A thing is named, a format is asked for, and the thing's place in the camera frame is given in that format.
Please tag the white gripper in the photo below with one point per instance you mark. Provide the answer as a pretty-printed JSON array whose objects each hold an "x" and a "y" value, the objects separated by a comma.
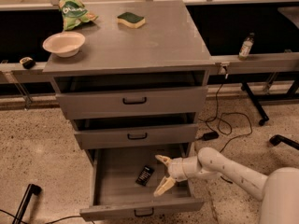
[{"x": 177, "y": 169}]

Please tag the black rxbar chocolate bar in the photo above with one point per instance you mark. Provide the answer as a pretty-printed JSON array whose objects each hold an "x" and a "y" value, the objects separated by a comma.
[{"x": 144, "y": 176}]

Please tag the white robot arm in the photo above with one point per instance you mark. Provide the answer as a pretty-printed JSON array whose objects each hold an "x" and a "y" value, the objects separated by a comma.
[{"x": 278, "y": 192}]

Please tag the grey bottom drawer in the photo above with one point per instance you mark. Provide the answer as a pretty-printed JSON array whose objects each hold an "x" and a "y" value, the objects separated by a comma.
[{"x": 115, "y": 193}]

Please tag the grey drawer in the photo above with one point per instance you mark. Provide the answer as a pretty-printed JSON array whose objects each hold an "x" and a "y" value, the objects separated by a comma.
[
  {"x": 115, "y": 193},
  {"x": 121, "y": 95},
  {"x": 136, "y": 131}
]

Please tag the grey middle drawer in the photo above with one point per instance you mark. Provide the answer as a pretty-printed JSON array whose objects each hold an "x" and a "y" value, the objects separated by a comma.
[{"x": 136, "y": 131}]

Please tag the grey drawer cabinet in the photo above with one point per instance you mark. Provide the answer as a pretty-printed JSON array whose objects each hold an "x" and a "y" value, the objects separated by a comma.
[{"x": 168, "y": 42}]

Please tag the grey top drawer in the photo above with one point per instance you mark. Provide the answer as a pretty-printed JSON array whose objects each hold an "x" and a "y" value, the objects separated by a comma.
[{"x": 121, "y": 95}]

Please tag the black power adapter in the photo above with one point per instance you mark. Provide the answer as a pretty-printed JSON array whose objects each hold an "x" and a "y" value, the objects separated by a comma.
[{"x": 210, "y": 136}]

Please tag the black chair base leg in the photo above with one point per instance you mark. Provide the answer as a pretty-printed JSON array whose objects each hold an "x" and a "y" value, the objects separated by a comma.
[{"x": 277, "y": 139}]

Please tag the black table leg with caster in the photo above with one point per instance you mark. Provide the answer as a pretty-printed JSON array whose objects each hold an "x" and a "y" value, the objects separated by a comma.
[{"x": 264, "y": 118}]

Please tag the black stand leg left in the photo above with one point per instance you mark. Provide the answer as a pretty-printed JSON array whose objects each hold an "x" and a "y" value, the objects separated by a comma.
[{"x": 31, "y": 190}]

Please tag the small glass bottle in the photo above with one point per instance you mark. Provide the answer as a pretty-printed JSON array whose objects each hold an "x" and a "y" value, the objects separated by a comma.
[{"x": 246, "y": 47}]

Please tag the green yellow sponge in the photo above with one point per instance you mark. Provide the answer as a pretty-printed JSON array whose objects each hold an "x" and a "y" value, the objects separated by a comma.
[{"x": 131, "y": 20}]

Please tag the white paper bowl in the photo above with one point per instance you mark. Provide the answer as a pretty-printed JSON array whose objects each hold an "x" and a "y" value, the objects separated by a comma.
[{"x": 65, "y": 44}]

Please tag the black tape measure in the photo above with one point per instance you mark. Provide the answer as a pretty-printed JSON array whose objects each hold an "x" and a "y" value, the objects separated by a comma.
[{"x": 27, "y": 62}]

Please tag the green chip bag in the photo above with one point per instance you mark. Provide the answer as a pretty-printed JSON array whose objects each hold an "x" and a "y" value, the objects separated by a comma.
[{"x": 75, "y": 13}]

